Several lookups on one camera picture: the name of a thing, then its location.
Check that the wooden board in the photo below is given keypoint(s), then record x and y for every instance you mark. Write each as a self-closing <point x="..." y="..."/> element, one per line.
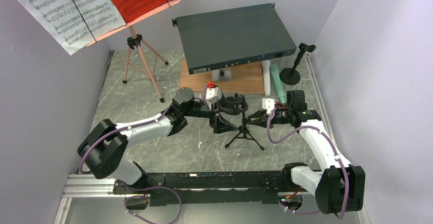
<point x="245" y="79"/>

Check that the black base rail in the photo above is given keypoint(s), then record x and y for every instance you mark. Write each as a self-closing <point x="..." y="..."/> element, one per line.
<point x="266" y="187"/>

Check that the dark rack-mount audio unit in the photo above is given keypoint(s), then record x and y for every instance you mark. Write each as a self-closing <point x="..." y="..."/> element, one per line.
<point x="233" y="37"/>

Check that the white microphone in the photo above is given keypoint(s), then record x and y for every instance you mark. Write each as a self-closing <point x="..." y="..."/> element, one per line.
<point x="266" y="77"/>

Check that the black round-base mic stand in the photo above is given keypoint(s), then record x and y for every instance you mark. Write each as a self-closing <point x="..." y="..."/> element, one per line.
<point x="291" y="76"/>

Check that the pink music stand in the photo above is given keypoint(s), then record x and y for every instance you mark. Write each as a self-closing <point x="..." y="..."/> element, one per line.
<point x="140" y="54"/>

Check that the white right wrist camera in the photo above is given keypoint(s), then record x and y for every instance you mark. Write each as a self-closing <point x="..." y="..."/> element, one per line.
<point x="267" y="105"/>

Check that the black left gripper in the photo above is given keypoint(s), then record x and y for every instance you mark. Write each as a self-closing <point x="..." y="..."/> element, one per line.
<point x="220" y="125"/>

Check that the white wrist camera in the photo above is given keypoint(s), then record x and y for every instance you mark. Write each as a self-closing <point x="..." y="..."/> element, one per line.
<point x="211" y="94"/>
<point x="267" y="105"/>

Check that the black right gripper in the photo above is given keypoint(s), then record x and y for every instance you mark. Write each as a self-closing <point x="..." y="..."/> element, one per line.
<point x="259" y="118"/>

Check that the white sheet music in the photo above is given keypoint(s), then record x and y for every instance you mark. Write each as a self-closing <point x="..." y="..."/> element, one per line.
<point x="75" y="24"/>

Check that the black tripod mic stand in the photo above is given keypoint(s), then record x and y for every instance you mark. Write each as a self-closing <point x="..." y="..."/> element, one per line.
<point x="242" y="121"/>

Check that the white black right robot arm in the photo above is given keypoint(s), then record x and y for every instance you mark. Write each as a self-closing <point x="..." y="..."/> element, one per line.
<point x="339" y="186"/>

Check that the grey unit support bracket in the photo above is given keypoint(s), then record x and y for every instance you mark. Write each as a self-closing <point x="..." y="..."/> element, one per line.
<point x="222" y="74"/>

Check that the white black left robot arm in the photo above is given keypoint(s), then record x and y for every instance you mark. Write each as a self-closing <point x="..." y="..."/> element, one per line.
<point x="103" y="149"/>

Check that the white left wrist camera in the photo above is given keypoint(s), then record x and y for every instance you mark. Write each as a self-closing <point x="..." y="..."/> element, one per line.
<point x="211" y="94"/>

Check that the mint green microphone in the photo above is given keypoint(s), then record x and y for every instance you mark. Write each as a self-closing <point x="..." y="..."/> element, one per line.
<point x="274" y="71"/>

